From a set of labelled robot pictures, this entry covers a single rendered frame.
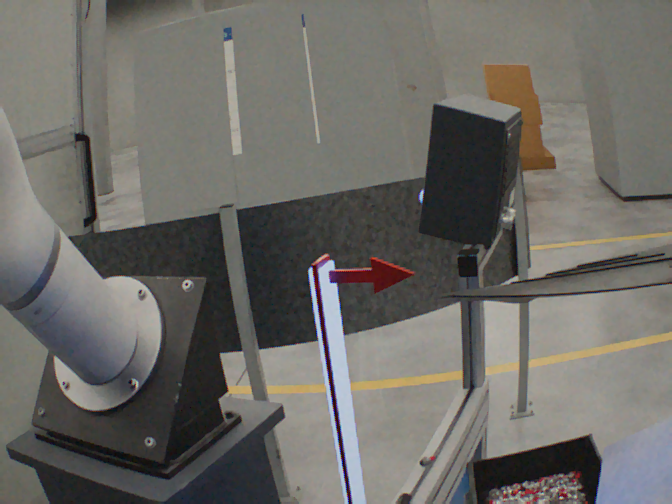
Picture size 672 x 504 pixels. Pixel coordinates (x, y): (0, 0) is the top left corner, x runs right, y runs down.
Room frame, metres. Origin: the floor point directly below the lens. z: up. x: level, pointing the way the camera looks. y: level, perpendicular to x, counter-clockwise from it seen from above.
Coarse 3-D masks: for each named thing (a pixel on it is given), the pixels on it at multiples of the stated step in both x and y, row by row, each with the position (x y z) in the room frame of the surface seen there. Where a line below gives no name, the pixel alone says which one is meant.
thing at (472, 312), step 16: (464, 288) 1.04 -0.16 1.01; (464, 304) 1.04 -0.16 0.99; (480, 304) 1.03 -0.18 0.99; (464, 320) 1.04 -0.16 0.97; (480, 320) 1.03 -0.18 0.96; (464, 336) 1.04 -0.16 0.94; (480, 336) 1.03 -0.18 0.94; (464, 352) 1.04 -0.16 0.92; (480, 352) 1.03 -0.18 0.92; (464, 368) 1.04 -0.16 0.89; (480, 368) 1.03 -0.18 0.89; (464, 384) 1.04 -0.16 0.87; (480, 384) 1.03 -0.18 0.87
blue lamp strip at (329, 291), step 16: (320, 272) 0.54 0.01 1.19; (336, 288) 0.56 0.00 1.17; (336, 304) 0.55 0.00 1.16; (336, 320) 0.55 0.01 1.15; (336, 336) 0.55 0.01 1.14; (336, 352) 0.54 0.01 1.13; (336, 368) 0.54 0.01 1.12; (336, 384) 0.54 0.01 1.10; (352, 416) 0.56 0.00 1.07; (352, 432) 0.55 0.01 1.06; (352, 448) 0.55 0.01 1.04; (352, 464) 0.54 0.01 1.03; (352, 480) 0.54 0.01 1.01; (352, 496) 0.54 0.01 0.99
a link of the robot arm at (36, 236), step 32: (0, 128) 0.69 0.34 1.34; (0, 160) 0.69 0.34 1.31; (0, 192) 0.69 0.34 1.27; (32, 192) 0.71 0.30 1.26; (0, 224) 0.68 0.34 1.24; (32, 224) 0.69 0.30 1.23; (0, 256) 0.66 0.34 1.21; (32, 256) 0.68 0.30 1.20; (0, 288) 0.67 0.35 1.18; (32, 288) 0.68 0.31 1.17
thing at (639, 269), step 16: (624, 256) 0.48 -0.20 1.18; (640, 256) 0.47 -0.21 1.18; (656, 256) 0.46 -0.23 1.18; (560, 272) 0.49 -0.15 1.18; (576, 272) 0.47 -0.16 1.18; (592, 272) 0.46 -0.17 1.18; (608, 272) 0.45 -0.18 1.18; (624, 272) 0.44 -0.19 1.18; (640, 272) 0.43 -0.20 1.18; (656, 272) 0.42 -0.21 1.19; (496, 288) 0.46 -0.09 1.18; (512, 288) 0.45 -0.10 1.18; (528, 288) 0.44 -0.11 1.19; (544, 288) 0.43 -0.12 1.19; (560, 288) 0.42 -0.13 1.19; (576, 288) 0.42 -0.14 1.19; (592, 288) 0.41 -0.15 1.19; (608, 288) 0.41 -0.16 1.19; (624, 288) 0.40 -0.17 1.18
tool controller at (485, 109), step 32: (448, 128) 1.09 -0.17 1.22; (480, 128) 1.08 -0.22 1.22; (512, 128) 1.13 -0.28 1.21; (448, 160) 1.09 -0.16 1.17; (480, 160) 1.08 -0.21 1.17; (512, 160) 1.17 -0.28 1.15; (448, 192) 1.10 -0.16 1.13; (480, 192) 1.08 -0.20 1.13; (512, 192) 1.25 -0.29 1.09; (448, 224) 1.10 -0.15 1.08; (480, 224) 1.08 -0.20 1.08; (512, 224) 1.11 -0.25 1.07
